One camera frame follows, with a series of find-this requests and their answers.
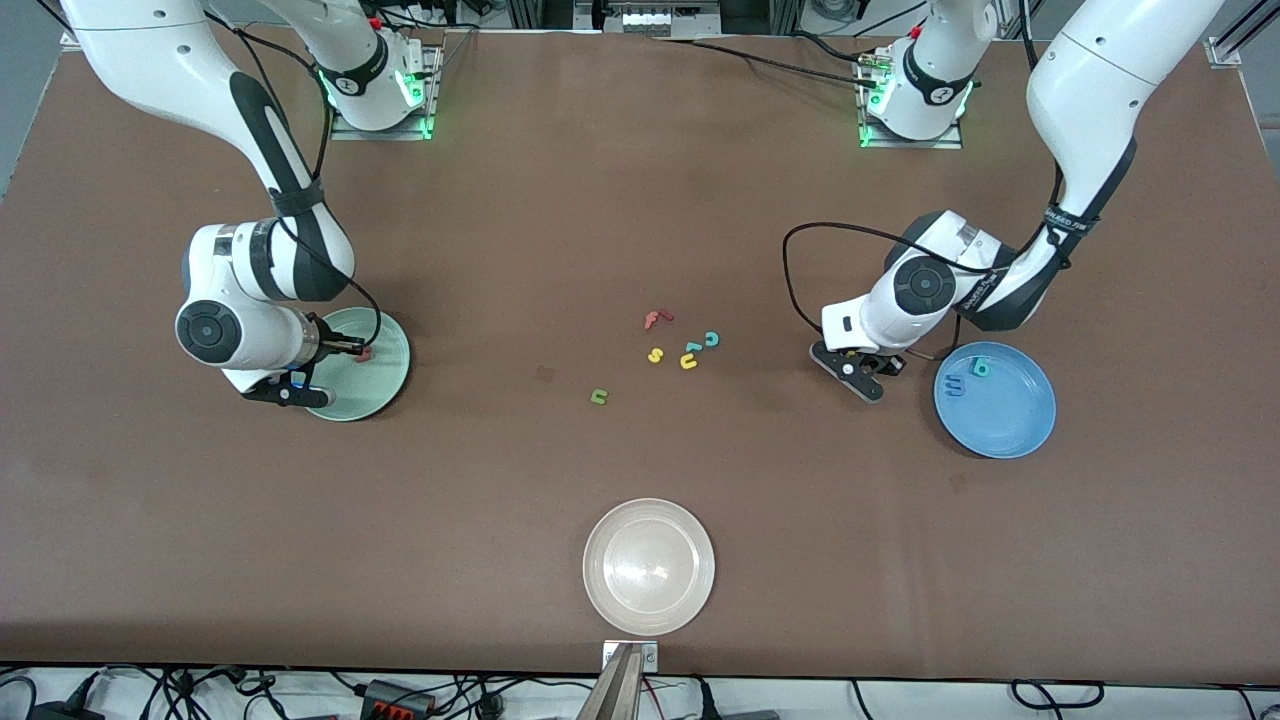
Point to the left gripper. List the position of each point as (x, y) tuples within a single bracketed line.
[(888, 364)]

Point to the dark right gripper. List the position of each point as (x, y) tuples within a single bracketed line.
[(334, 345)]

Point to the blue foam letter m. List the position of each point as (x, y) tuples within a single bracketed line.
[(955, 386)]

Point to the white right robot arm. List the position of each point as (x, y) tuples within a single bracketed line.
[(150, 60)]

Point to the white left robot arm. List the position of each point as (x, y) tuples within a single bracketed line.
[(1090, 100)]

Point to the light green plate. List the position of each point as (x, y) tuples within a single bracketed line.
[(385, 380)]

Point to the blue plate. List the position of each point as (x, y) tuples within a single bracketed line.
[(1005, 415)]

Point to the brown table cover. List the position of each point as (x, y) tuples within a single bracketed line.
[(640, 200)]

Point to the white plate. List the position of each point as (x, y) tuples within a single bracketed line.
[(648, 567)]

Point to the black orange power strip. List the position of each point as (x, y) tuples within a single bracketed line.
[(395, 700)]

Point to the grey connector box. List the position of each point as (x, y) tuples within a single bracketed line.
[(660, 18)]

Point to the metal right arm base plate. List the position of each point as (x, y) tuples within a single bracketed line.
[(380, 134)]

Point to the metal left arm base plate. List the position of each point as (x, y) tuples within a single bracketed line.
[(910, 144)]

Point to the metal mount bracket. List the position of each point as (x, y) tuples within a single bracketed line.
[(650, 657)]

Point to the aluminium camera mount profile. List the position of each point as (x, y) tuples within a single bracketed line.
[(612, 695)]

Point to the metal corner bracket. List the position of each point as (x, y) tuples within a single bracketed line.
[(1225, 52)]

